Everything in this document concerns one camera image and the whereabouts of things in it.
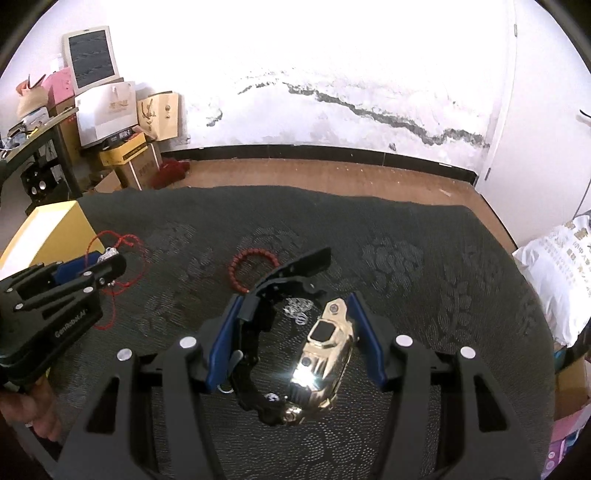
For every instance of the dark floral patterned mat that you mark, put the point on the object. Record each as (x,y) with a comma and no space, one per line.
(415,277)

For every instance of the black desk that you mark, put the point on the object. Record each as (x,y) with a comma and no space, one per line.
(27,147)

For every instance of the white old monitor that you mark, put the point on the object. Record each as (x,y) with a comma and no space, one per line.
(90,57)

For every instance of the pink gift box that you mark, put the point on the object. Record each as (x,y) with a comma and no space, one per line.
(60,87)

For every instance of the straw hat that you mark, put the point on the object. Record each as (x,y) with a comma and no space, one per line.
(32,101)

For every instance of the brown cardboard box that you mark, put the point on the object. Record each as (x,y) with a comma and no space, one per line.
(141,168)

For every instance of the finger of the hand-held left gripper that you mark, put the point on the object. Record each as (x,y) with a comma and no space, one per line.
(74,268)
(108,270)

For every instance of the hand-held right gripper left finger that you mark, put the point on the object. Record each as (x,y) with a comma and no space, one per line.
(220,346)

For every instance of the brown paper gift bag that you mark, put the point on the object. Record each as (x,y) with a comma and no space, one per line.
(159,115)

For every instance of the red cloth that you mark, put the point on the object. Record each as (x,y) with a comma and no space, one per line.
(171,173)

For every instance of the yellow and black box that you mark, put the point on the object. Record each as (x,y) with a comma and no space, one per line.
(122,154)

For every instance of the white printed sack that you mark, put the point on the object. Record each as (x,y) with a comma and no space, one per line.
(558,277)

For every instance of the yellow cardboard box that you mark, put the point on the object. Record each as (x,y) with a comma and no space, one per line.
(51,226)

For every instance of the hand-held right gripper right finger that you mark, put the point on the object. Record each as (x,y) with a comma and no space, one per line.
(369,344)

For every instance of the white door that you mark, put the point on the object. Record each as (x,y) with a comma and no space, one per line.
(545,115)

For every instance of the white paper gift bag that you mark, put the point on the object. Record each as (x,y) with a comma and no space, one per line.
(106,113)

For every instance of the open cardboard box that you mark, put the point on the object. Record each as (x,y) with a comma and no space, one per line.
(570,383)

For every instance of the person's left hand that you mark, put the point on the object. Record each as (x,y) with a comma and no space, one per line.
(32,406)

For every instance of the black speaker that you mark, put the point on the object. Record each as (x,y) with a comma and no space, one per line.
(41,184)

